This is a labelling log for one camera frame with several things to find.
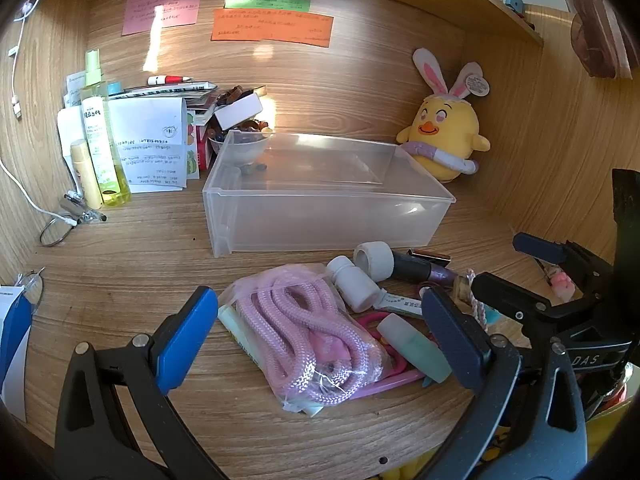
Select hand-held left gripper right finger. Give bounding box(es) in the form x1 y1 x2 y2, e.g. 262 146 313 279
421 287 587 480

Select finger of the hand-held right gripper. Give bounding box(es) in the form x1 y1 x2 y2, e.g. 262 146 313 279
512 232 618 293
471 271 568 326

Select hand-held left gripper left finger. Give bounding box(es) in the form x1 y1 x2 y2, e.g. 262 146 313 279
54 286 231 480

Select mint green capped tube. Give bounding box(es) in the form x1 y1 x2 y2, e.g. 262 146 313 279
376 312 453 383

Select blue white packet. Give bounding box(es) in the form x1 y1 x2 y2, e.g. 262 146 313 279
372 287 426 321

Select pink scissors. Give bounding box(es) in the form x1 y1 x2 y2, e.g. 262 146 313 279
357 310 441 396

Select purple black cosmetic bottle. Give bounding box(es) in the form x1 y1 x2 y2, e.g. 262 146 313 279
390 250 458 283

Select small white plastic bottle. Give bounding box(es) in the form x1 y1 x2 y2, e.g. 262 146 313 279
326 256 382 312

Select white tape roll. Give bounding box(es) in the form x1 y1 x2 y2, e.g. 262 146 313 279
353 241 396 282

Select pink rope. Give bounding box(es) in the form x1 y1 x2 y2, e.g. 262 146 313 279
220 263 401 413

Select clear plastic storage box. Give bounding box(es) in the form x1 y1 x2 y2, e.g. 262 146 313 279
202 131 457 259

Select pink toy charm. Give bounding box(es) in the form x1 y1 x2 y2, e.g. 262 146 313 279
547 267 576 303

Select yellow bag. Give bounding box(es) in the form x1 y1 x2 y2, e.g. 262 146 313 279
380 395 640 480

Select yellow chick plush toy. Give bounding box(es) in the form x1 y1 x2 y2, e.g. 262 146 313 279
396 48 492 183

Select blue white paper bag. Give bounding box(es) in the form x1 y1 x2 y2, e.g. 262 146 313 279
0 285 33 423

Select metal binder clips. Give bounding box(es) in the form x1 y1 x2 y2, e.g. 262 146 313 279
59 191 107 226

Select fruit print box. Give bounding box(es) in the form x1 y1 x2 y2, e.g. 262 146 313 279
186 110 213 178

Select cream tube bottle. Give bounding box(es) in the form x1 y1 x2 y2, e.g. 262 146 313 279
70 139 104 210

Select white paper sheet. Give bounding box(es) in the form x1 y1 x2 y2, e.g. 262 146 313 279
107 96 189 194

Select clear bowl of trinkets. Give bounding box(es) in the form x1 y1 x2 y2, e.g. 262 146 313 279
208 130 273 167

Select yellow spray bottle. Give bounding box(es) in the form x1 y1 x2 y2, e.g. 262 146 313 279
80 49 132 208

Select brown bag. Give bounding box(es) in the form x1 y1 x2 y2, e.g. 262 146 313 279
571 0 633 80

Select white card box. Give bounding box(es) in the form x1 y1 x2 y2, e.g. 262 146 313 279
212 95 263 131

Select wooden shelf board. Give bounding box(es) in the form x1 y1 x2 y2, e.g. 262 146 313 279
425 0 546 47

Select stack of booklets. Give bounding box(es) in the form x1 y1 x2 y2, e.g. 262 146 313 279
107 81 219 111

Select orange sticky note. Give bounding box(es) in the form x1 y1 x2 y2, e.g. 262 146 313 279
210 8 334 48

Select pink sticky note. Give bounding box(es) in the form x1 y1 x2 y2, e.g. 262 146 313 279
121 0 203 37

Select green sticky note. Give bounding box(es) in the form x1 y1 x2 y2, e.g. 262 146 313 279
223 0 311 12

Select beige braided string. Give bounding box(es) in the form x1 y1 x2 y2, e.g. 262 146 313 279
452 269 488 331

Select metal key ring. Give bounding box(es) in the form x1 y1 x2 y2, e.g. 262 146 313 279
40 212 78 248

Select brown bead bracelets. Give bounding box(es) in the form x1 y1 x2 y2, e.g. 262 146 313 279
215 87 273 143

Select white cable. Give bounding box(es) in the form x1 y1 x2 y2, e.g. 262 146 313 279
0 0 81 226

